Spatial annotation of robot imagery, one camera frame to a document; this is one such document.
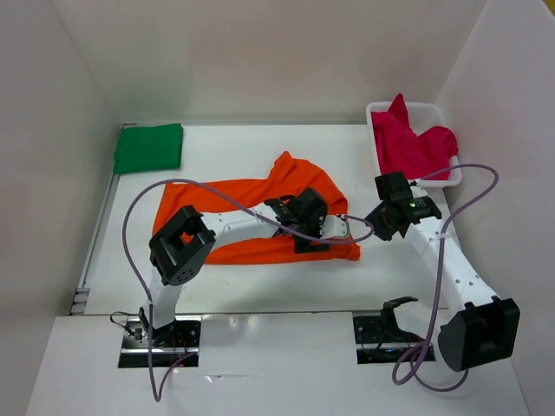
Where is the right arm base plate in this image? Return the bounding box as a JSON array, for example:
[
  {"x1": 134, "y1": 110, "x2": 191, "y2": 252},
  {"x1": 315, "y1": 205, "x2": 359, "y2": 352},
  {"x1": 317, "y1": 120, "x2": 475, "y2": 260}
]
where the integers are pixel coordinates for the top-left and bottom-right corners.
[{"x1": 352, "y1": 296, "x2": 427, "y2": 365}]

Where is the pink t-shirt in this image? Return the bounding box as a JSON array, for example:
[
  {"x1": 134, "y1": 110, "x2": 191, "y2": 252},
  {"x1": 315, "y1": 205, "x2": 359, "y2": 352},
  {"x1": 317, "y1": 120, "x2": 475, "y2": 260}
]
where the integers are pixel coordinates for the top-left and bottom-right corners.
[{"x1": 369, "y1": 93, "x2": 459, "y2": 179}]

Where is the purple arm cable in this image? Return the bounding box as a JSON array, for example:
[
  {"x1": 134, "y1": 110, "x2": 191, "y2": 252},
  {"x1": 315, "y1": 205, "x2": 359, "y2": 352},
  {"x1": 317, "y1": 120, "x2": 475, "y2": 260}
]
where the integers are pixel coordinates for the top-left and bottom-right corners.
[
  {"x1": 121, "y1": 178, "x2": 375, "y2": 403},
  {"x1": 391, "y1": 163, "x2": 500, "y2": 392}
]

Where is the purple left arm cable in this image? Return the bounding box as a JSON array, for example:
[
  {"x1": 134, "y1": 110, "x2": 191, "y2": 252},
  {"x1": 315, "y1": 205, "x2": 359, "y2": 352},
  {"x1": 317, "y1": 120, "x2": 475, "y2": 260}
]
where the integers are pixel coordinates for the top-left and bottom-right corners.
[{"x1": 121, "y1": 178, "x2": 375, "y2": 403}]

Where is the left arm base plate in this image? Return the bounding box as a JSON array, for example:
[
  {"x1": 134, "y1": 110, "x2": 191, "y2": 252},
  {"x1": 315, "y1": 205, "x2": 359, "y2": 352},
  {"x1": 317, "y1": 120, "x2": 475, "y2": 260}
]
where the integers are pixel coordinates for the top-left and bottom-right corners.
[{"x1": 118, "y1": 315, "x2": 202, "y2": 369}]

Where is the orange t-shirt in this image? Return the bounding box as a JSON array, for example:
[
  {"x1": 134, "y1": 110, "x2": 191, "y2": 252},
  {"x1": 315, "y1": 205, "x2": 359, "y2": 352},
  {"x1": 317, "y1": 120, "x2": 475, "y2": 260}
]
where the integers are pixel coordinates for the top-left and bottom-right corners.
[{"x1": 153, "y1": 151, "x2": 361, "y2": 265}]

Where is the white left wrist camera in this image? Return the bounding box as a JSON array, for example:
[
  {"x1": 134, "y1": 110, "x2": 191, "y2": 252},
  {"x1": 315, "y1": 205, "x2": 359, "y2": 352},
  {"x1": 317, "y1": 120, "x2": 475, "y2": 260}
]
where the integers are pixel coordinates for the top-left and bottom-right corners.
[{"x1": 320, "y1": 215, "x2": 350, "y2": 239}]

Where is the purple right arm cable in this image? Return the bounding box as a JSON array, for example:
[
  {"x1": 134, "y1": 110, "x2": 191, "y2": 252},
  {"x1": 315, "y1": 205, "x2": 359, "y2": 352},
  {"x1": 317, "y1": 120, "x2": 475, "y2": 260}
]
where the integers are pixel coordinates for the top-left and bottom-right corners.
[{"x1": 391, "y1": 163, "x2": 500, "y2": 392}]

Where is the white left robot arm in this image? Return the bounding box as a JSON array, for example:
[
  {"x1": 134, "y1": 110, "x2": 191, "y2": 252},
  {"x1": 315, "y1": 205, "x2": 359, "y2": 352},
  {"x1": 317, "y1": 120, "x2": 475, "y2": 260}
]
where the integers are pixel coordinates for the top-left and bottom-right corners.
[{"x1": 140, "y1": 187, "x2": 328, "y2": 347}]

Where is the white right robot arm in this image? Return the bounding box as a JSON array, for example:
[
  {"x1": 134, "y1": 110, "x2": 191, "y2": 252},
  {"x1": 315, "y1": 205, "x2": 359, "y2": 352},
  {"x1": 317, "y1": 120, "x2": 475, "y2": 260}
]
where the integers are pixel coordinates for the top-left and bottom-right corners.
[{"x1": 366, "y1": 172, "x2": 520, "y2": 372}]

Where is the white plastic basket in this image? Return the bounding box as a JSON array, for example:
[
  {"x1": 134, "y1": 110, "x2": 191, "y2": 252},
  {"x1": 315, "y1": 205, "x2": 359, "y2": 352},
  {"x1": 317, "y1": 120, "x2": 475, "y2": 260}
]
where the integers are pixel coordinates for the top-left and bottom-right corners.
[{"x1": 366, "y1": 94, "x2": 462, "y2": 188}]

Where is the green t-shirt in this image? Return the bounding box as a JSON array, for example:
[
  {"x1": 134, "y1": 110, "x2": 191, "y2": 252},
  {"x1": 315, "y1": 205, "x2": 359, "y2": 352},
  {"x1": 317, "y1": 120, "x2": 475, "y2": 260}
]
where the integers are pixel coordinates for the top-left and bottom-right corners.
[{"x1": 113, "y1": 123, "x2": 184, "y2": 175}]

